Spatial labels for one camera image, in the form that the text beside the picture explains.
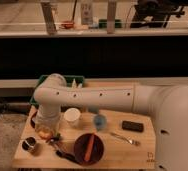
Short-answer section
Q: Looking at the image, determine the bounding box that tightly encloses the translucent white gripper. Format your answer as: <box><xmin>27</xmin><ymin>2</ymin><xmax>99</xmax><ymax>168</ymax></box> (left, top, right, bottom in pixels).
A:
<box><xmin>35</xmin><ymin>109</ymin><xmax>61</xmax><ymax>136</ymax></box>

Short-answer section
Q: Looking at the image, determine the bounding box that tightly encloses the yellow red apple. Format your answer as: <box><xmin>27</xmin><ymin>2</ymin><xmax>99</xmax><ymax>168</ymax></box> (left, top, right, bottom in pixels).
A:
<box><xmin>37</xmin><ymin>129</ymin><xmax>53</xmax><ymax>140</ymax></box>

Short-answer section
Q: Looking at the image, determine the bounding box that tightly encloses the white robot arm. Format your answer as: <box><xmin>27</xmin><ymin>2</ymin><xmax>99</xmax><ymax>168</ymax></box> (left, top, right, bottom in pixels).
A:
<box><xmin>34</xmin><ymin>74</ymin><xmax>188</xmax><ymax>171</ymax></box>

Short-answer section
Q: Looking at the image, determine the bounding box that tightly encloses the white paper cup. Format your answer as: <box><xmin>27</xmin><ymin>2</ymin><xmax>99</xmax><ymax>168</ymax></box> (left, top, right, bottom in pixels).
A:
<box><xmin>64</xmin><ymin>108</ymin><xmax>81</xmax><ymax>127</ymax></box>

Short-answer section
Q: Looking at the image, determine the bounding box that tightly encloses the small metal cup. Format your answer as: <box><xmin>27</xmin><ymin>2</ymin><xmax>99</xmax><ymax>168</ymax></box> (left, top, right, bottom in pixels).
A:
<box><xmin>22</xmin><ymin>137</ymin><xmax>37</xmax><ymax>154</ymax></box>

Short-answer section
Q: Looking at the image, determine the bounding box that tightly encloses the blue plastic cup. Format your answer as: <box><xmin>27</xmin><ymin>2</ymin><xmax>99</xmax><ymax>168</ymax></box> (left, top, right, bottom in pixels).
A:
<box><xmin>93</xmin><ymin>114</ymin><xmax>107</xmax><ymax>131</ymax></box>

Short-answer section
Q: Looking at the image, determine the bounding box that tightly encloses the dark red bowl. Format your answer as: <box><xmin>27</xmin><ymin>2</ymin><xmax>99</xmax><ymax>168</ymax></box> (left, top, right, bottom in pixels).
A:
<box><xmin>73</xmin><ymin>133</ymin><xmax>104</xmax><ymax>166</ymax></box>

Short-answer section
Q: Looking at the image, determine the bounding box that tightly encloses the green plastic bin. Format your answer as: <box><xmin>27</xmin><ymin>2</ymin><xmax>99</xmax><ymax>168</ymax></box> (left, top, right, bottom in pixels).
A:
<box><xmin>30</xmin><ymin>74</ymin><xmax>87</xmax><ymax>109</ymax></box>

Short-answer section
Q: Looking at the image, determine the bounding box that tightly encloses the orange carrot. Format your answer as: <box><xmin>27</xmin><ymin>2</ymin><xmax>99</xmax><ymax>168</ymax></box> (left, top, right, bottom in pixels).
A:
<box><xmin>84</xmin><ymin>134</ymin><xmax>95</xmax><ymax>162</ymax></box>

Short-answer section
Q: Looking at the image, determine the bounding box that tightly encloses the wooden table board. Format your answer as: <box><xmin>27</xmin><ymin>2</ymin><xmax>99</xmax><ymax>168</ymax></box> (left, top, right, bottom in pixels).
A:
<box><xmin>12</xmin><ymin>107</ymin><xmax>156</xmax><ymax>169</ymax></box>

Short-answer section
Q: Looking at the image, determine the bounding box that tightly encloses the black rectangular block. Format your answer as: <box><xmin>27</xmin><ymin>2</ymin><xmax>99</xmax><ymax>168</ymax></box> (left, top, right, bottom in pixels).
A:
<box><xmin>122</xmin><ymin>121</ymin><xmax>144</xmax><ymax>132</ymax></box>

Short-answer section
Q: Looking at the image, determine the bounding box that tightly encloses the silver metal fork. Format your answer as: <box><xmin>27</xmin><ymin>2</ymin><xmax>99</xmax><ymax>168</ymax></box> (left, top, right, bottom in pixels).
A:
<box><xmin>109</xmin><ymin>132</ymin><xmax>140</xmax><ymax>146</ymax></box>

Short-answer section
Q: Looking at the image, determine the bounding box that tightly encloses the red object in background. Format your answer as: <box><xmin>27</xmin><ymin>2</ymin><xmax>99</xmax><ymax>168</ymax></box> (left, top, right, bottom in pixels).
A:
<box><xmin>61</xmin><ymin>21</ymin><xmax>75</xmax><ymax>29</ymax></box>

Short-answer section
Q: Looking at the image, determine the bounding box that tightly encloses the green box in background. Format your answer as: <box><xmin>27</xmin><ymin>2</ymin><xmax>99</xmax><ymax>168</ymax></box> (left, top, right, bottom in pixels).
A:
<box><xmin>98</xmin><ymin>19</ymin><xmax>122</xmax><ymax>29</ymax></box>

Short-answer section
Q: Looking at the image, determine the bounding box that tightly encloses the black machine in background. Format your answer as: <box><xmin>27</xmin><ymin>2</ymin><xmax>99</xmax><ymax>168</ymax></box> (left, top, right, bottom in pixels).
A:
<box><xmin>130</xmin><ymin>0</ymin><xmax>185</xmax><ymax>28</ymax></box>

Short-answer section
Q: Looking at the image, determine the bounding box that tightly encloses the black handled utensil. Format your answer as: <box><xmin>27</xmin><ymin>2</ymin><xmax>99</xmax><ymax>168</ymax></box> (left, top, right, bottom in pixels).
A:
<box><xmin>48</xmin><ymin>140</ymin><xmax>77</xmax><ymax>164</ymax></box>

